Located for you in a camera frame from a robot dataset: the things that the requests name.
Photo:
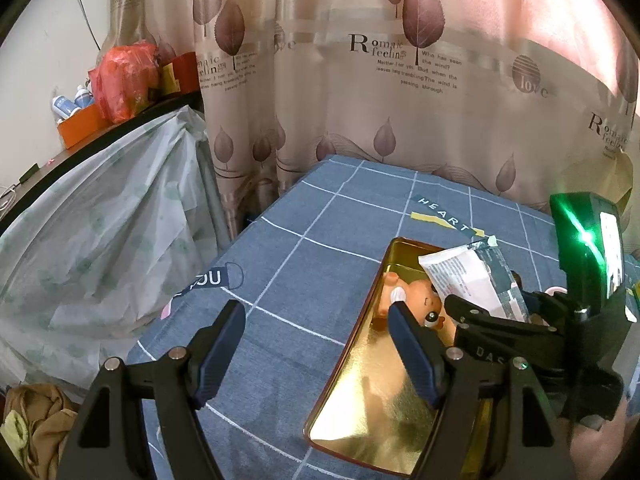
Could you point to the blue white bottle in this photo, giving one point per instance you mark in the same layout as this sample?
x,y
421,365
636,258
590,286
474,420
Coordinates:
x,y
62,106
82,96

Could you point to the red plastic bag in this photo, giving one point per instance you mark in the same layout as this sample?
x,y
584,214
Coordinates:
x,y
125,80

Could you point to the dark edged desk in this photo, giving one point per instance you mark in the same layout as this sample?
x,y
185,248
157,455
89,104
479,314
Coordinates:
x,y
55,157

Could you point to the red yellow box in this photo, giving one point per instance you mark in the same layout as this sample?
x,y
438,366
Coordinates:
x,y
182,67

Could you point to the small dark green object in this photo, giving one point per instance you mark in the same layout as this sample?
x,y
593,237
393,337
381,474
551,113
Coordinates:
x,y
28,172

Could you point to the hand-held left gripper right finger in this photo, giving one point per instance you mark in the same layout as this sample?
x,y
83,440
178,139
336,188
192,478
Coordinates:
x,y
415,355

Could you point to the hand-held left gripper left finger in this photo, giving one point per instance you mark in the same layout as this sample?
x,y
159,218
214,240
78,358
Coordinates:
x,y
220,355

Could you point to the leaf print curtain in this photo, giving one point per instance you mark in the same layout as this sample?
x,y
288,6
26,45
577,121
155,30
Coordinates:
x,y
325,85

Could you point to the pink cup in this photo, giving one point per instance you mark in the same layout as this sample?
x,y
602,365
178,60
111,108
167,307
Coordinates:
x,y
556,290

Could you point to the gold tin box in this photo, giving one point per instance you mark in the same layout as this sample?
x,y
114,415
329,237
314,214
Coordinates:
x,y
380,395

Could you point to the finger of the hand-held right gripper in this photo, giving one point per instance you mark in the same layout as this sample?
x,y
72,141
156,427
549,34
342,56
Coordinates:
x,y
545,306
475,315

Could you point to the blue checked bedsheet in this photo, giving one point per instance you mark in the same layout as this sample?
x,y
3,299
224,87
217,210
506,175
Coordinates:
x,y
310,270

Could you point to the orange box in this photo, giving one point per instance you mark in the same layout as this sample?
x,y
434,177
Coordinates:
x,y
80,127

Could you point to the brown crumpled cloth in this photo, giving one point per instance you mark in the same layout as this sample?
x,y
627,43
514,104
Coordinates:
x,y
40,425

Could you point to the orange plush toy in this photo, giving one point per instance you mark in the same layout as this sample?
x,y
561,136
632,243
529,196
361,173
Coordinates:
x,y
420,294

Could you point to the translucent plastic cover sheet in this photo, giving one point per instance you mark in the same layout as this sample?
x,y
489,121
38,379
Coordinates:
x,y
100,240

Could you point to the white printed packet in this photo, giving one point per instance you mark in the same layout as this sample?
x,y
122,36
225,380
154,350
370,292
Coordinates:
x,y
460,270

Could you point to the person's right hand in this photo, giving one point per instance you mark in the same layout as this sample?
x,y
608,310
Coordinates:
x,y
597,445

